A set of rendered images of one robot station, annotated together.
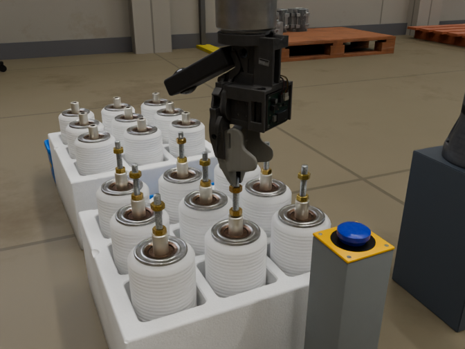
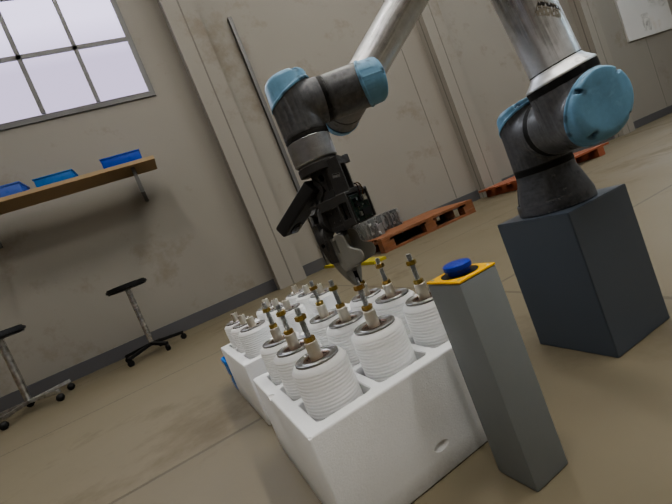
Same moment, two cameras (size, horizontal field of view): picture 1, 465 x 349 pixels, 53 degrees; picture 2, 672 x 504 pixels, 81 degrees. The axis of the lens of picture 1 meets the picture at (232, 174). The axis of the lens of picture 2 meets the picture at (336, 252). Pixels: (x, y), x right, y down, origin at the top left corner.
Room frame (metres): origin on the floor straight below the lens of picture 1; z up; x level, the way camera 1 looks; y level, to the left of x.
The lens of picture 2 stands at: (-0.07, -0.01, 0.45)
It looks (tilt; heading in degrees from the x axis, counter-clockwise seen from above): 4 degrees down; 2
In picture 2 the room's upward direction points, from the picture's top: 22 degrees counter-clockwise
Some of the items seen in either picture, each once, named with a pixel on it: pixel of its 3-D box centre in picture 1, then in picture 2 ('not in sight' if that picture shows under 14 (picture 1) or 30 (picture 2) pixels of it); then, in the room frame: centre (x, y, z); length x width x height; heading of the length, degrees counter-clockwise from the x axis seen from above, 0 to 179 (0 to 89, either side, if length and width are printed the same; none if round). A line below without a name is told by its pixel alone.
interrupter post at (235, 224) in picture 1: (235, 224); (371, 318); (0.61, 0.00, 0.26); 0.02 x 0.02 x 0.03
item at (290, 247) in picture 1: (297, 263); (441, 341); (0.66, -0.11, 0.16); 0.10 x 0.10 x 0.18
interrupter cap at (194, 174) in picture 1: (183, 175); (324, 316); (0.82, 0.10, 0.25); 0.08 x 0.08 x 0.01
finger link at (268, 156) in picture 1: (254, 152); (361, 252); (0.61, -0.03, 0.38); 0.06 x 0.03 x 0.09; 55
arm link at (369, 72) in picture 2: not in sight; (350, 92); (0.63, -0.12, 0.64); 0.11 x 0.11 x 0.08; 6
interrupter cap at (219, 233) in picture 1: (235, 232); (374, 325); (0.61, -0.01, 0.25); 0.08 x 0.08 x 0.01
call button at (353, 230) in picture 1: (353, 235); (458, 269); (0.48, -0.15, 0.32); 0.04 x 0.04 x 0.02
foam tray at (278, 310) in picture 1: (207, 277); (375, 391); (0.71, 0.05, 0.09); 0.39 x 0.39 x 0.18; 26
